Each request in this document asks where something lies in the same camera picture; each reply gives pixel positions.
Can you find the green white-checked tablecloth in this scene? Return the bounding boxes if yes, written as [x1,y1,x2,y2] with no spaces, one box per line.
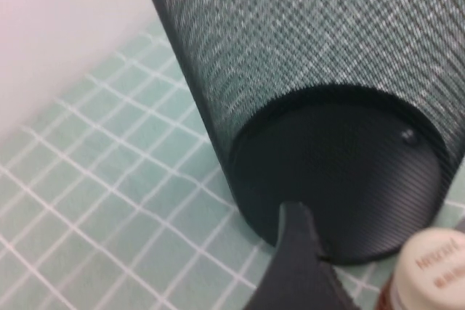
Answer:
[0,21,465,310]

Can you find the black wire mesh wastebasket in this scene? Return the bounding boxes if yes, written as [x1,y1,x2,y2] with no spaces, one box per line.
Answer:
[136,0,465,266]

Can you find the brown bottle with cream cap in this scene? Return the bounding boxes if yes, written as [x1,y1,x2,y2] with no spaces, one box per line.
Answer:
[376,227,465,310]

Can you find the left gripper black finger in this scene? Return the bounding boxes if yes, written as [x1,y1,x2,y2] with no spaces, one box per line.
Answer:
[242,200,361,310]

